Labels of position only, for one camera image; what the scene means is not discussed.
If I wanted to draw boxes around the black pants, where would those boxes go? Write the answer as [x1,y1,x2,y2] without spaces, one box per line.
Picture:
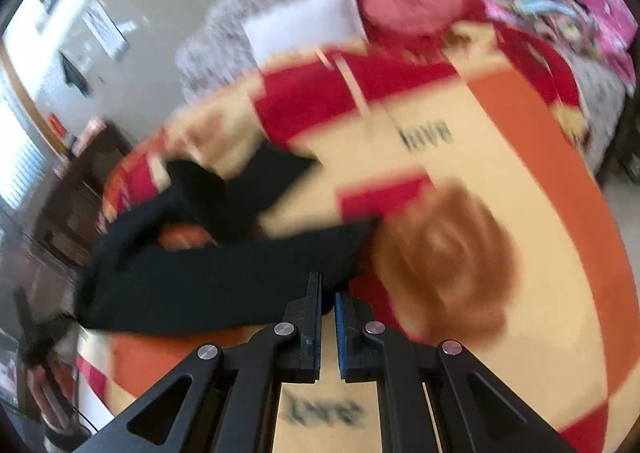
[74,142,378,336]

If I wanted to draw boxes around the dark wooden table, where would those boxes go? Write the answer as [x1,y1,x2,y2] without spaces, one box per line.
[34,121,131,268]

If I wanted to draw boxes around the dark hanging cloth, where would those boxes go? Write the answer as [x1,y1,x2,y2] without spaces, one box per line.
[58,52,92,98]

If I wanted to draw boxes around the red orange rose blanket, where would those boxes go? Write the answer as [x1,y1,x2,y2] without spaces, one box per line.
[79,22,639,452]

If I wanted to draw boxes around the floral grey quilt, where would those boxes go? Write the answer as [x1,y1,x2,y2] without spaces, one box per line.
[174,0,417,106]

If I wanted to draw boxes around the white pillow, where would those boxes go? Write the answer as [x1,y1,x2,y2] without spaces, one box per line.
[242,0,367,66]

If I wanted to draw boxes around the red heart cushion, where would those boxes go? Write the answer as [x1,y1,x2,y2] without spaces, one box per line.
[357,0,487,37]

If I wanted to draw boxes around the wall calendar poster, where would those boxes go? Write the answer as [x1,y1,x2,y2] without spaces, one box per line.
[82,0,129,62]

